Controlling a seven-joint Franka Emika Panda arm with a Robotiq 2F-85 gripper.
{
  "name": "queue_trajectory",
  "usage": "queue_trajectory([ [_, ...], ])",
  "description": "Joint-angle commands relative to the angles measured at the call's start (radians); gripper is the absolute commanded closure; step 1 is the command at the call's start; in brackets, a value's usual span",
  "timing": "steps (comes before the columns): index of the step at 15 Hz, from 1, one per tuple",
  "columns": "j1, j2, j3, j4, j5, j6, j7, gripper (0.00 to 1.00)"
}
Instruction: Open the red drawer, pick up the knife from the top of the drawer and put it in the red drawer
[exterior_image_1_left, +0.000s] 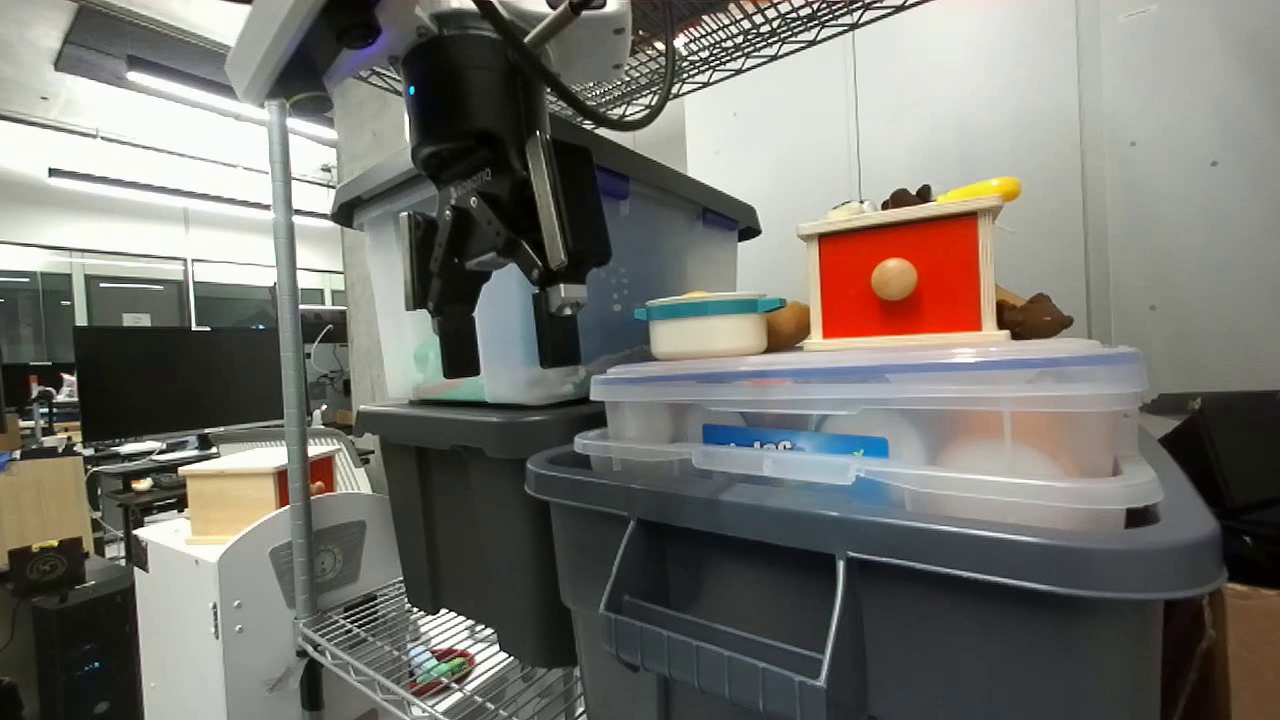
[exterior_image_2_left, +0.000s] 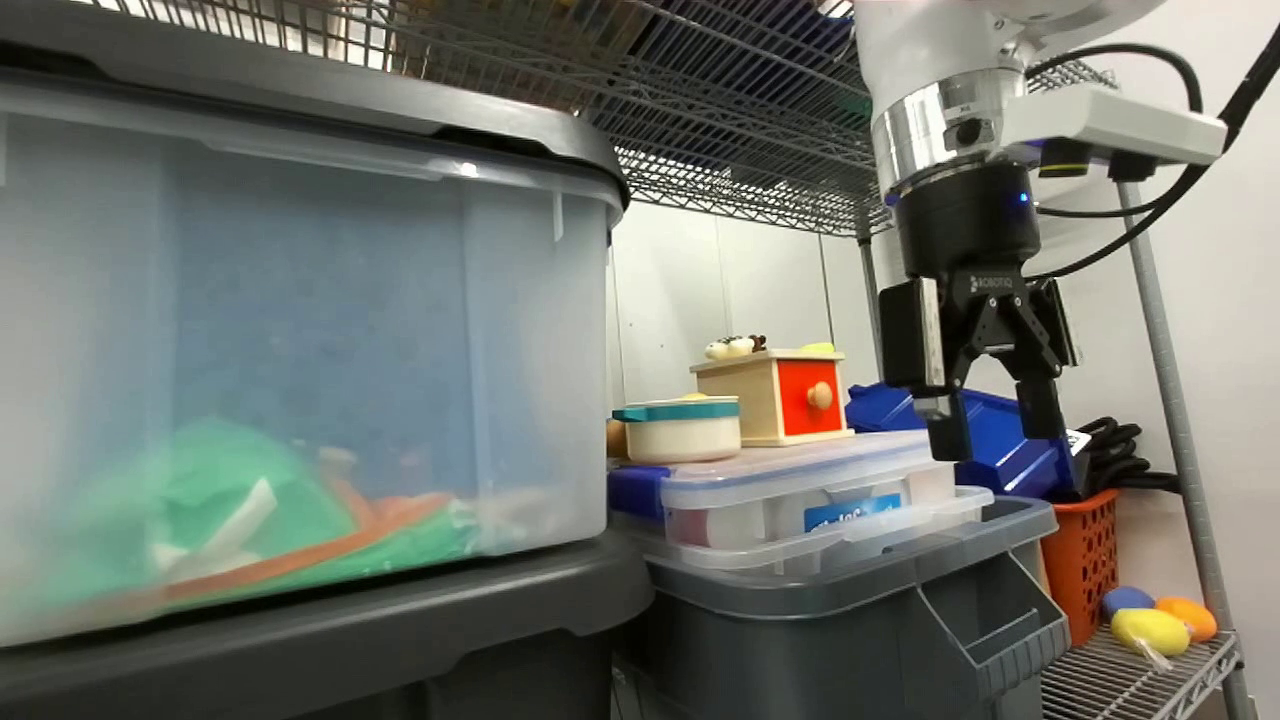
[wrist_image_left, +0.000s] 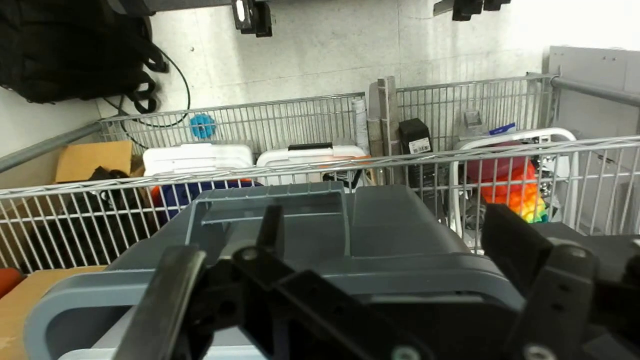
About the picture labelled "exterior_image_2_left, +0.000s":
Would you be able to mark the orange soft toy ball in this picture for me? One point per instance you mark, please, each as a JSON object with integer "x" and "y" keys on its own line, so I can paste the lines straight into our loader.
{"x": 1190, "y": 616}

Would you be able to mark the blue soft toy ball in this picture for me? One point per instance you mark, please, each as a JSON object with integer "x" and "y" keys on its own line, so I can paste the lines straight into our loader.
{"x": 1124, "y": 603}

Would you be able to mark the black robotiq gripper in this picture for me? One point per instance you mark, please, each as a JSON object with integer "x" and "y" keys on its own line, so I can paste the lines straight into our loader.
{"x": 966, "y": 225}

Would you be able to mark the clear flat container blue rim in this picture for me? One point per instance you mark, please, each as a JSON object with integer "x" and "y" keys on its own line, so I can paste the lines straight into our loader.
{"x": 802, "y": 487}

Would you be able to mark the yellow soft toy ball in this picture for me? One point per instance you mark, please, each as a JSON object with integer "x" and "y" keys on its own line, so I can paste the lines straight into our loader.
{"x": 1148, "y": 629}

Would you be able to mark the clear flat storage container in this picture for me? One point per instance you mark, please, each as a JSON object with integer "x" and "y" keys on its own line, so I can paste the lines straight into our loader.
{"x": 946, "y": 526}

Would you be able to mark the blue plastic bin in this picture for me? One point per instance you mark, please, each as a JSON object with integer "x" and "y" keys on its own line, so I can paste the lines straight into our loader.
{"x": 1013, "y": 454}

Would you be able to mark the dark grey tote bin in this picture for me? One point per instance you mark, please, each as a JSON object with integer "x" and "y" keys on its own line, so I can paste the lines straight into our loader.
{"x": 401, "y": 641}

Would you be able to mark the white franka robot arm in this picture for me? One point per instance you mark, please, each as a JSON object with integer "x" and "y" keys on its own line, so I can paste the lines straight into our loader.
{"x": 932, "y": 54}

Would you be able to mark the red wooden box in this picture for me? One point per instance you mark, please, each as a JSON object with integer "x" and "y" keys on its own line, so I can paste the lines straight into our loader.
{"x": 744, "y": 400}

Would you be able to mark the orange perforated basket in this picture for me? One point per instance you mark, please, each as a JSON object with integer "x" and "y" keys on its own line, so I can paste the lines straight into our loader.
{"x": 1082, "y": 562}

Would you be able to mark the green fabric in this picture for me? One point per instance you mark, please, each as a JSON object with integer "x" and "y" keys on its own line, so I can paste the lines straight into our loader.
{"x": 203, "y": 505}

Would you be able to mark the large grey tote bin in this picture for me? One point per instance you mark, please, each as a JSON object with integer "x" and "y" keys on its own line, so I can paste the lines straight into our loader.
{"x": 802, "y": 655}

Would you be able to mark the red drawer with wooden knob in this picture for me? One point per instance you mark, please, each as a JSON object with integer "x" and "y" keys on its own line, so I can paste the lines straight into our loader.
{"x": 796, "y": 400}

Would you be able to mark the clear tote with dark lid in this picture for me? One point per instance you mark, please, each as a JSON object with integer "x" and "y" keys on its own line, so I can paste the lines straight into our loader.
{"x": 334, "y": 332}

